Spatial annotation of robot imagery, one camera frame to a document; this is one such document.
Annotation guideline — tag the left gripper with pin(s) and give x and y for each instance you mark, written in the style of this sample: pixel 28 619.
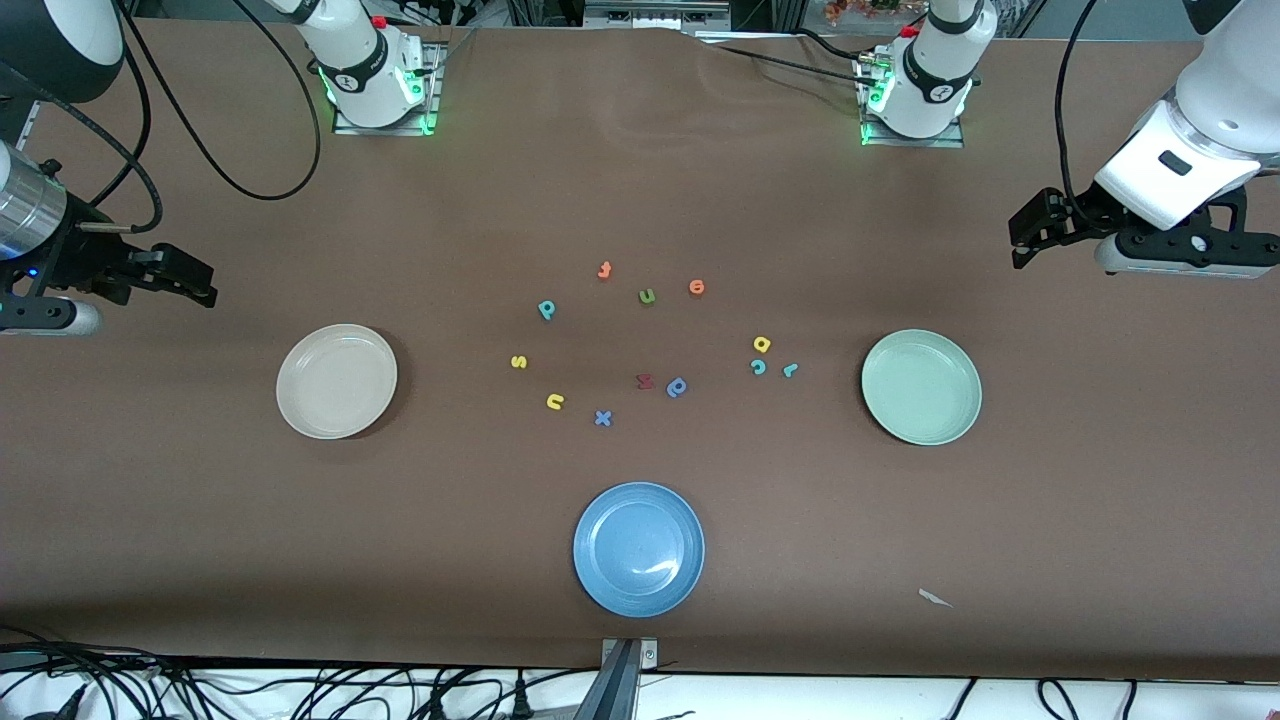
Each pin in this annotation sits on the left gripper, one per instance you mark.
pixel 1082 217

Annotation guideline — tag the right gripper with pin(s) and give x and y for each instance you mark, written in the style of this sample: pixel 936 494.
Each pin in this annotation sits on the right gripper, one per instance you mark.
pixel 84 259

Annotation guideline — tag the teal foam letter p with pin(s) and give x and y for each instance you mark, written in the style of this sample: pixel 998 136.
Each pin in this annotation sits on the teal foam letter p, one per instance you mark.
pixel 546 309

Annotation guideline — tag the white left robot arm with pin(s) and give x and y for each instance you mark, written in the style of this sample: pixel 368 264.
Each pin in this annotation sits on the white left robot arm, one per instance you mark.
pixel 935 80

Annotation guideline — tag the beige round plate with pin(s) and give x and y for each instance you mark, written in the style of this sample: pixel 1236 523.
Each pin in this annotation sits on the beige round plate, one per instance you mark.
pixel 337 381

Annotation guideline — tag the green round plate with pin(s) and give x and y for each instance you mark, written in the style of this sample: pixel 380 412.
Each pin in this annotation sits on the green round plate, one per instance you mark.
pixel 921 387

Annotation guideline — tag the brown table cover sheet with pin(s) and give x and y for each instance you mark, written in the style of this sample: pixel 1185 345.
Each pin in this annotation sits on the brown table cover sheet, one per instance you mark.
pixel 200 500

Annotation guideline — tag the orange artificial flowers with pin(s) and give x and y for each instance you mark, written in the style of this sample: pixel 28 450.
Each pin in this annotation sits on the orange artificial flowers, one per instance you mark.
pixel 860 10

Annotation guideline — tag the small white paper scrap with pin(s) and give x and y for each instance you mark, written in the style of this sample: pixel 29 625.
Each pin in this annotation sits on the small white paper scrap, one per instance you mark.
pixel 935 598

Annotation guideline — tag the blue foam letter d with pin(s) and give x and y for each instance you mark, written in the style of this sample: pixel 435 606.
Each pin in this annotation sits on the blue foam letter d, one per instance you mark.
pixel 677 387

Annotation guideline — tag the grey power strip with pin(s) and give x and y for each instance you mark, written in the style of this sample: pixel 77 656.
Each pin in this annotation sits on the grey power strip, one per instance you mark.
pixel 655 14

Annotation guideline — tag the blue round plate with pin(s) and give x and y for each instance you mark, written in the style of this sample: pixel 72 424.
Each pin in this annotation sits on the blue round plate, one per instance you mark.
pixel 639 549

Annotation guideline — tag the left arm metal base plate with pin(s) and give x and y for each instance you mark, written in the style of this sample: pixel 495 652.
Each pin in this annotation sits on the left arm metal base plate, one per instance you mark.
pixel 915 143

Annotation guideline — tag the aluminium table side rail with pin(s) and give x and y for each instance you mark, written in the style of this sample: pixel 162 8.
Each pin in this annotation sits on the aluminium table side rail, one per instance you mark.
pixel 30 120

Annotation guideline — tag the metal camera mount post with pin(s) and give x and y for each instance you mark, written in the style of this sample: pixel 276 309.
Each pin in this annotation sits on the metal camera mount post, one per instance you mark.
pixel 628 660

